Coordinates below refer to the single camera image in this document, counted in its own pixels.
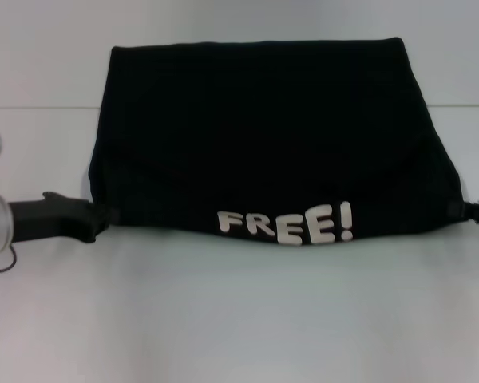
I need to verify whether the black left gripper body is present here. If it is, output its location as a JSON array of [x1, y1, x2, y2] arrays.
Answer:
[[6, 191, 105, 243]]

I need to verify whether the black t-shirt white print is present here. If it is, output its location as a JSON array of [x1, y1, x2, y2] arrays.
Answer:
[[86, 36, 465, 249]]

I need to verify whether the left arm gripper cable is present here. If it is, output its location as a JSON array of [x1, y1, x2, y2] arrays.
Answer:
[[0, 246, 19, 275]]

